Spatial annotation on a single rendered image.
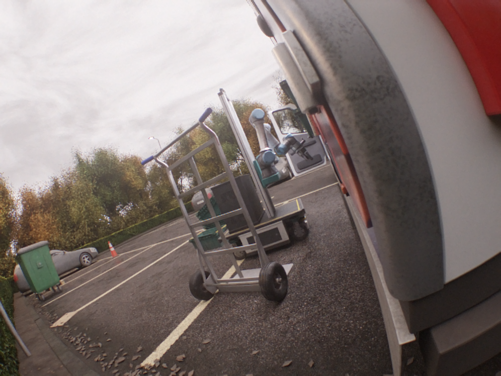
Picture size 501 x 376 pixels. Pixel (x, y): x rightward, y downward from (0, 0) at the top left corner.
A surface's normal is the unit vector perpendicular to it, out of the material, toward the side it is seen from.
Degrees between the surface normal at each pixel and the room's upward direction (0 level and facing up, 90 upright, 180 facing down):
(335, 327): 0
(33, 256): 94
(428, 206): 90
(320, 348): 0
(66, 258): 83
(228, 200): 90
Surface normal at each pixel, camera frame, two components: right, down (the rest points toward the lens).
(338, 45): -0.44, 0.22
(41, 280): 0.90, -0.29
